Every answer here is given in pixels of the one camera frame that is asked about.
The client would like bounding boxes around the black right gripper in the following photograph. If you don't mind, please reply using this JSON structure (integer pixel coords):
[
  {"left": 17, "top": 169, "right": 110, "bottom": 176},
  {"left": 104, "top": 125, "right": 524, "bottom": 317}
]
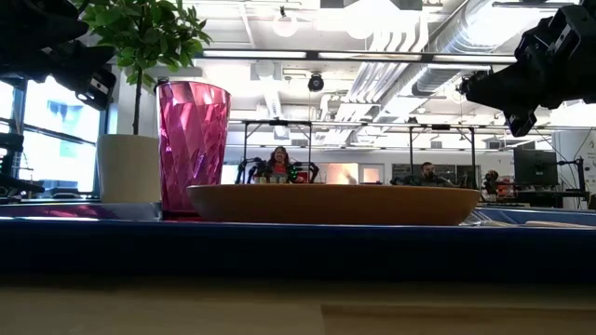
[{"left": 458, "top": 4, "right": 583, "bottom": 112}]

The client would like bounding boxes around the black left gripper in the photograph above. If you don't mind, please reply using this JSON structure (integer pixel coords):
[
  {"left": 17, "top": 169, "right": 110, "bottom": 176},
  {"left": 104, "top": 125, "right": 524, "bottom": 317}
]
[{"left": 0, "top": 40, "right": 115, "bottom": 93}]

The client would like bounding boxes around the silver fork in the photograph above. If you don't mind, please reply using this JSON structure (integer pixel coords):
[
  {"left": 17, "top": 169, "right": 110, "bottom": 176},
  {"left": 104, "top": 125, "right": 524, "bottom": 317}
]
[{"left": 460, "top": 211, "right": 513, "bottom": 228}]

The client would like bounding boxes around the silver spoon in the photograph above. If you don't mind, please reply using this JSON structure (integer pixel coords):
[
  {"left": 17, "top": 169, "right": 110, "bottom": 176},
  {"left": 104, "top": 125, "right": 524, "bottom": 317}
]
[{"left": 519, "top": 219, "right": 595, "bottom": 230}]

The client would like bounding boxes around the faceted red plastic cup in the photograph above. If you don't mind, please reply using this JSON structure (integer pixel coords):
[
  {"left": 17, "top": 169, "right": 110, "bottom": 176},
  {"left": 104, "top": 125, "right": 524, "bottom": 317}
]
[{"left": 156, "top": 79, "right": 233, "bottom": 220}]

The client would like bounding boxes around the orange plate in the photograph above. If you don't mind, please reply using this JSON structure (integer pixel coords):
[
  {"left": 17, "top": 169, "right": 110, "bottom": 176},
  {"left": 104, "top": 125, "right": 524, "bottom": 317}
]
[{"left": 185, "top": 183, "right": 481, "bottom": 228}]

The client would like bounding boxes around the blue tray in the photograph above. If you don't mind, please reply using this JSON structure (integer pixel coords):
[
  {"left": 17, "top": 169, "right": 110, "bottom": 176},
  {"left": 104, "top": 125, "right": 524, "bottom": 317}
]
[{"left": 0, "top": 202, "right": 596, "bottom": 285}]

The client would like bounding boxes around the black computer monitor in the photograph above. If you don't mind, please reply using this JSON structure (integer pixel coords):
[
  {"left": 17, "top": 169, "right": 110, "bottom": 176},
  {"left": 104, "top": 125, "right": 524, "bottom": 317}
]
[{"left": 513, "top": 148, "right": 560, "bottom": 188}]

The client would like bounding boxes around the person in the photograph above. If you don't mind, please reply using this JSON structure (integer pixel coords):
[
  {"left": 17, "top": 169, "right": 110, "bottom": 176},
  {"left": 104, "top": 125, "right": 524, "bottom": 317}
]
[
  {"left": 482, "top": 169, "right": 503, "bottom": 196},
  {"left": 267, "top": 145, "right": 294, "bottom": 185},
  {"left": 400, "top": 161, "right": 456, "bottom": 188}
]

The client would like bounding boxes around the green leafy plant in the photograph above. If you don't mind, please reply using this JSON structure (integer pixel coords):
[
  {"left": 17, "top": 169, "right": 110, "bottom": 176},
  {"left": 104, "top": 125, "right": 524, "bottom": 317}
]
[{"left": 76, "top": 0, "right": 213, "bottom": 136}]

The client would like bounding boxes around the background desk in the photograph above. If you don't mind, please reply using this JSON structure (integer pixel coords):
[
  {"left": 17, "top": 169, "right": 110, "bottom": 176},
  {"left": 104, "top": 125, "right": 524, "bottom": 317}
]
[{"left": 510, "top": 187, "right": 591, "bottom": 210}]

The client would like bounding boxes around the white plant pot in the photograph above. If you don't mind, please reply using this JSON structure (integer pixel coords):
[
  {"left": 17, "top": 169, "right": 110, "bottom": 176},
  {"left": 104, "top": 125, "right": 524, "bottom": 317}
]
[{"left": 96, "top": 133, "right": 162, "bottom": 205}]

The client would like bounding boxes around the white globe pendant lamp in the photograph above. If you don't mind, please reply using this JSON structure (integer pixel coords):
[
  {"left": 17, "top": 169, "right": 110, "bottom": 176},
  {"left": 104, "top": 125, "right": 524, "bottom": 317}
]
[
  {"left": 345, "top": 7, "right": 374, "bottom": 41},
  {"left": 271, "top": 6, "right": 300, "bottom": 39}
]

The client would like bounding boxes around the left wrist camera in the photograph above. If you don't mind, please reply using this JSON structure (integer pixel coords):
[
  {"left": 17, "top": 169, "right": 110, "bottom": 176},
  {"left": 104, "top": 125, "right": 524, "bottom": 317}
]
[{"left": 76, "top": 68, "right": 117, "bottom": 112}]

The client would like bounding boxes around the silver ventilation duct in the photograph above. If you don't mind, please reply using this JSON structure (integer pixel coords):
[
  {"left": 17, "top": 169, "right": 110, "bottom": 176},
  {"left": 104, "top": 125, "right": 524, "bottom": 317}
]
[{"left": 411, "top": 0, "right": 497, "bottom": 98}]

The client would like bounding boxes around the black background rig frame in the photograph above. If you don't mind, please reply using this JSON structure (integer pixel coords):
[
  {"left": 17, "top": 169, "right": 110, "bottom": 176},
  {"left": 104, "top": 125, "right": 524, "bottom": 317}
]
[
  {"left": 407, "top": 123, "right": 478, "bottom": 188},
  {"left": 240, "top": 119, "right": 314, "bottom": 185}
]

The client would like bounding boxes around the overhead frame bar with lights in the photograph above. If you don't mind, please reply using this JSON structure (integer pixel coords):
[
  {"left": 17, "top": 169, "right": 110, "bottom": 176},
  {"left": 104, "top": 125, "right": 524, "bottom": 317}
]
[{"left": 199, "top": 47, "right": 519, "bottom": 65}]

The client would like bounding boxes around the black overhead camera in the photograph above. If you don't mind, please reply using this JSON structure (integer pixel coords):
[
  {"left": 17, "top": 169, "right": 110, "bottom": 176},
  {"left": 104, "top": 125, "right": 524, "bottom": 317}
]
[{"left": 306, "top": 73, "right": 326, "bottom": 93}]

